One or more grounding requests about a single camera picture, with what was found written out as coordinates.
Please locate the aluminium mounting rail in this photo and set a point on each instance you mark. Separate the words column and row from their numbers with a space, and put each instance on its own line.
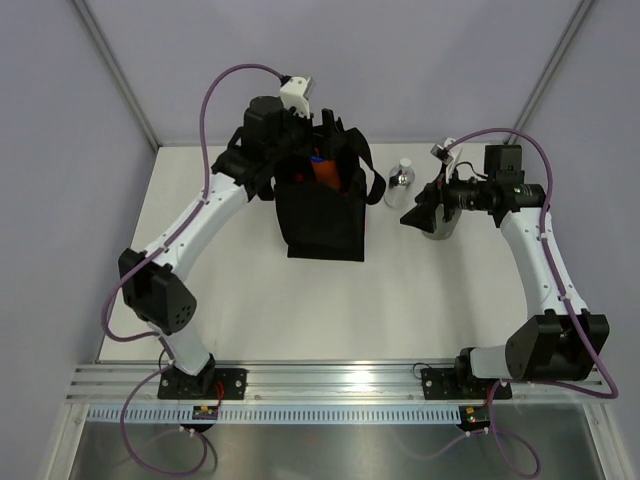
column 270, row 383

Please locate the orange bottle blue cap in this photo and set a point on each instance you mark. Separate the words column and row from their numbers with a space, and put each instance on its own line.
column 326, row 172

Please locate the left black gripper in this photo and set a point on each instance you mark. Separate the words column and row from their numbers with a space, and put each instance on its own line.
column 315, row 145

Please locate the black canvas tote bag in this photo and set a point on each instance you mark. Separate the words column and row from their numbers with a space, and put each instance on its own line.
column 318, row 222

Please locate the grey-green pump bottle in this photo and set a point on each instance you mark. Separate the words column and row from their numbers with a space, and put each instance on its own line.
column 443, row 229

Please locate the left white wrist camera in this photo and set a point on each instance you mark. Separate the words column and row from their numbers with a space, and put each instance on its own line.
column 297, row 92

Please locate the white slotted cable duct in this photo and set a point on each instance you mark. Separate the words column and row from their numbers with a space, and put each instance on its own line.
column 278, row 414

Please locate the silver metal bottle white cap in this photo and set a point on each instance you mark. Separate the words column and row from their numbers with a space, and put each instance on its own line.
column 400, row 184

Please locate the aluminium frame post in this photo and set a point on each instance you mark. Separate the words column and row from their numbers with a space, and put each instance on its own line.
column 561, row 51
column 101, row 45

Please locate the right aluminium frame post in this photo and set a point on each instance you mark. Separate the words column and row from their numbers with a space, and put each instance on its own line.
column 561, row 51

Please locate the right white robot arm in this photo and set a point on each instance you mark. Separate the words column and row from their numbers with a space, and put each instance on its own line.
column 561, row 339

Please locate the left aluminium frame post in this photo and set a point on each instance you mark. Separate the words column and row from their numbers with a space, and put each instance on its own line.
column 101, row 45

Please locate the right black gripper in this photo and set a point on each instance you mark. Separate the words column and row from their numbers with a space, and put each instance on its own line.
column 434, row 194

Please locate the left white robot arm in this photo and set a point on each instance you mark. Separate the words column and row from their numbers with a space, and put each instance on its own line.
column 153, row 280

